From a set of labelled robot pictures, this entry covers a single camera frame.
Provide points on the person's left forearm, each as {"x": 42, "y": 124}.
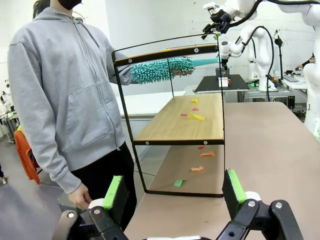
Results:
{"x": 122, "y": 75}

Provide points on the background person's forearm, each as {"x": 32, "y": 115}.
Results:
{"x": 306, "y": 63}

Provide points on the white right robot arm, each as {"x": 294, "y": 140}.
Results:
{"x": 312, "y": 15}

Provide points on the green paper scrap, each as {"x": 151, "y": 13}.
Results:
{"x": 179, "y": 183}

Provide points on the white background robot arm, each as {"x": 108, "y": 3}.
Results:
{"x": 260, "y": 60}

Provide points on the black face mask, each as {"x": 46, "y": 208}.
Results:
{"x": 68, "y": 3}

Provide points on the orange paper scrap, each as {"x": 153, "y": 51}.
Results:
{"x": 207, "y": 154}
{"x": 197, "y": 168}

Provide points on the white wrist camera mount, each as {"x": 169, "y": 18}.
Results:
{"x": 209, "y": 5}

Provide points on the pink paper scrap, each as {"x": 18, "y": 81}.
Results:
{"x": 184, "y": 115}

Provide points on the white block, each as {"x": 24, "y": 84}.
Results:
{"x": 224, "y": 82}

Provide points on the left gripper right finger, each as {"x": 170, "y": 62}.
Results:
{"x": 231, "y": 192}

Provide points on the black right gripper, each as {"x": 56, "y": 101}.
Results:
{"x": 220, "y": 20}

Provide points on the white side table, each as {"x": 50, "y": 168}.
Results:
{"x": 152, "y": 102}

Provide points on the large yellow paper scrap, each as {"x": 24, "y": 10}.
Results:
{"x": 198, "y": 117}

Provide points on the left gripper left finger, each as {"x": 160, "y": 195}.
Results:
{"x": 117, "y": 195}

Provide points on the person's right hand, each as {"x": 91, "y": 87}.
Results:
{"x": 80, "y": 197}

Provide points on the small yellow paper scrap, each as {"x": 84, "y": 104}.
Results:
{"x": 195, "y": 101}

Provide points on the person in grey hoodie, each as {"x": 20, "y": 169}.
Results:
{"x": 62, "y": 87}

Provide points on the teal microfiber duster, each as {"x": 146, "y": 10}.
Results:
{"x": 155, "y": 71}

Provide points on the two-tier wooden shelf black frame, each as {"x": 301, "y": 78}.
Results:
{"x": 180, "y": 125}

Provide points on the person's left hand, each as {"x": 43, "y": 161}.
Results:
{"x": 180, "y": 72}

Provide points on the black top background table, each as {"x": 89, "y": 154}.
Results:
{"x": 212, "y": 85}

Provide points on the person's right forearm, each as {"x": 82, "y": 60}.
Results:
{"x": 62, "y": 172}

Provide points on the black camera stand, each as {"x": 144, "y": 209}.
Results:
{"x": 280, "y": 60}

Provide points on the orange cloth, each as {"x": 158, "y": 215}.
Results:
{"x": 26, "y": 157}

